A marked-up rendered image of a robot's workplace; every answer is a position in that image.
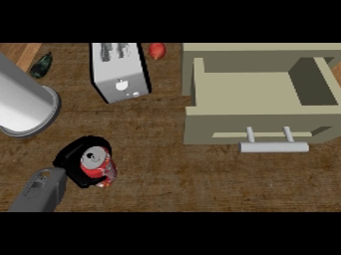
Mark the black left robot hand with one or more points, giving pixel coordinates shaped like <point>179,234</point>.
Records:
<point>69,158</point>

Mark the red soda can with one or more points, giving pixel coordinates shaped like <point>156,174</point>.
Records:
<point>99,167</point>

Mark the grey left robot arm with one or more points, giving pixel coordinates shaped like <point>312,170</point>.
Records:
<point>38,194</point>

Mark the beige drawer front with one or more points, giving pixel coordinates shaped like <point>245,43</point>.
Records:
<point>202,127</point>

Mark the beige drawer box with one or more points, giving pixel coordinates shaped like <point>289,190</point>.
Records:
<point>242,89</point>

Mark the white cylinder with grey base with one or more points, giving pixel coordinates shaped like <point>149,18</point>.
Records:
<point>11,96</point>

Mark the silver toaster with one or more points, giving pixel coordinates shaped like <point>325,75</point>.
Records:
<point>121,79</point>

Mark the dark green pepper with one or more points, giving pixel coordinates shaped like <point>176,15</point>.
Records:
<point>41,66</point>

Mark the red-orange vegetable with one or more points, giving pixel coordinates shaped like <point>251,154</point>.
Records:
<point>156,50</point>

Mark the beige cabinet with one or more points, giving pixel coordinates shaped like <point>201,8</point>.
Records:
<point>266,59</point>

